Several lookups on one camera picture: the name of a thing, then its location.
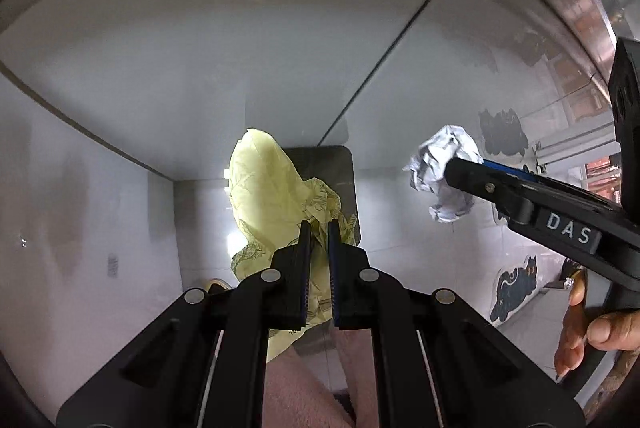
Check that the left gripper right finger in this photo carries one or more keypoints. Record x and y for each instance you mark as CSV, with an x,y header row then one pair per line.
x,y
349,308

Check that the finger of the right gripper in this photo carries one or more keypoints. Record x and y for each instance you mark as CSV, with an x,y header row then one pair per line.
x,y
488,180

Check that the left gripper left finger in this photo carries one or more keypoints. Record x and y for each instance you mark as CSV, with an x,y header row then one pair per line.
x,y
291,290

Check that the white paper ball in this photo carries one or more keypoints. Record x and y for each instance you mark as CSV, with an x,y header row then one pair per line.
x,y
427,167

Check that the pale yellow wrapper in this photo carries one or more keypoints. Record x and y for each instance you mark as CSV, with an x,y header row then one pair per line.
x,y
269,201

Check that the person's right hand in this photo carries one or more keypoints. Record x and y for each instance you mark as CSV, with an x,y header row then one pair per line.
x,y
612,331

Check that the dark cat floor sticker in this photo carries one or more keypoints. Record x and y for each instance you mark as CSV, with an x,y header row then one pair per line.
x,y
503,133

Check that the black cat floor sticker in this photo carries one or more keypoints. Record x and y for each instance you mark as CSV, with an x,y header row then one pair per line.
x,y
514,286

